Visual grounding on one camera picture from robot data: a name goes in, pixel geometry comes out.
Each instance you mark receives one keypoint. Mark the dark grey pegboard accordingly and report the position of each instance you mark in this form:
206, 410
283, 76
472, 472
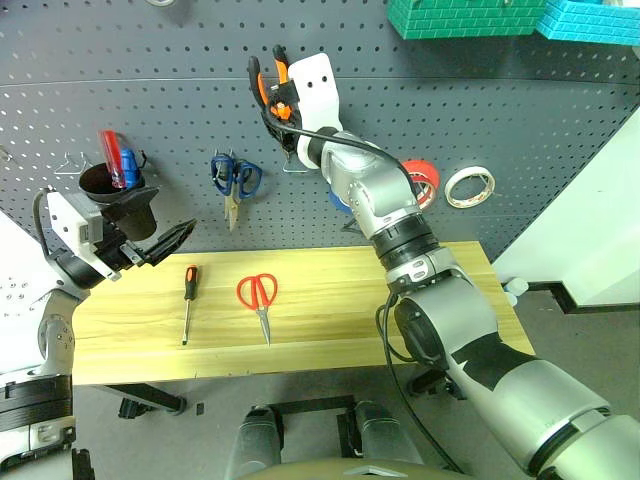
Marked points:
150, 100

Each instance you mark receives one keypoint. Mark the orange black screwdriver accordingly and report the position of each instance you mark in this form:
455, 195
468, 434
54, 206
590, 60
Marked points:
189, 295

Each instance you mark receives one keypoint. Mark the green brick pattern box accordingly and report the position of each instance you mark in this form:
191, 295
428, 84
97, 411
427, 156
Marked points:
465, 17

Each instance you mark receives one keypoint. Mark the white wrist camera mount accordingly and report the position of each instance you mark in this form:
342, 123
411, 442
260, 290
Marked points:
317, 95
75, 225

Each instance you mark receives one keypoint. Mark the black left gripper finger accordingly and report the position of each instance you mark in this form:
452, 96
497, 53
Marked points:
169, 248
175, 231

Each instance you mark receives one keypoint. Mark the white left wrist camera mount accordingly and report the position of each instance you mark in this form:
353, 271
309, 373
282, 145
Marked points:
75, 225

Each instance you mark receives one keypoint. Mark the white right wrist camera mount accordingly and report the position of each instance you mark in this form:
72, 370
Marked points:
317, 95

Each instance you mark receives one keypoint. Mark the orange black pliers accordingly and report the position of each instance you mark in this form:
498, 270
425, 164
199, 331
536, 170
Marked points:
260, 85

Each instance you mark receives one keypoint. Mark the black floor frame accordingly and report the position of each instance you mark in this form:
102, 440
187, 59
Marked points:
312, 415

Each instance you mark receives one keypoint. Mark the grey robot torso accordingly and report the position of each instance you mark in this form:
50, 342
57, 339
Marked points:
350, 470

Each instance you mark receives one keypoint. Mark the white tape roll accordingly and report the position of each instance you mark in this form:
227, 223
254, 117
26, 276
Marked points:
470, 187

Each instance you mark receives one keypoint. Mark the blue tape roll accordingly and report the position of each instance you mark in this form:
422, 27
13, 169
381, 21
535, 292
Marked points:
339, 202

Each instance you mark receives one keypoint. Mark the red tape roll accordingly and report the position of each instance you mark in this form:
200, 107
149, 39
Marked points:
425, 177

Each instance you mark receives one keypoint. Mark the black cup holder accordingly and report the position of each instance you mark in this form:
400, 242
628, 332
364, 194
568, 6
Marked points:
117, 200

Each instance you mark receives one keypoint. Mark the small black floor piece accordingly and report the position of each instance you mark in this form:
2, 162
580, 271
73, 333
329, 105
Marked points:
200, 409

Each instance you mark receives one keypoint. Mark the white side panel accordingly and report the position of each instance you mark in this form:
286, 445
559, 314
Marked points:
575, 225

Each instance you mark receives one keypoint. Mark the white plastic fitting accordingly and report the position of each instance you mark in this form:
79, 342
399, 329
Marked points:
517, 289

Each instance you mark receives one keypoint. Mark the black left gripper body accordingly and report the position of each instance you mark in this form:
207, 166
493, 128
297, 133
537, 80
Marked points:
120, 247

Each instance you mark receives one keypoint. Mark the white perforated board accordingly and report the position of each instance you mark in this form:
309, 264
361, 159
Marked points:
20, 295

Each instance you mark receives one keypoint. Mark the cyan brick pattern box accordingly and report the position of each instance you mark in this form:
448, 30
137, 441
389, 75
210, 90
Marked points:
590, 22

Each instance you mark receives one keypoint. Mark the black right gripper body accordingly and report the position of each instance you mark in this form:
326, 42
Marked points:
295, 131

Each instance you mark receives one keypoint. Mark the black table foot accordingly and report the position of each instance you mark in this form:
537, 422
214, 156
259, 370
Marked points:
150, 400
432, 385

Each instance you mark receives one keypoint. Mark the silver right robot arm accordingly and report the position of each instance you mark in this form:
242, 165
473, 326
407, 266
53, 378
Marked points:
440, 325

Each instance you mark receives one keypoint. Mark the dark rounded robot leg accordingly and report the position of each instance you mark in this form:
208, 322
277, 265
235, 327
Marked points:
257, 442
385, 435

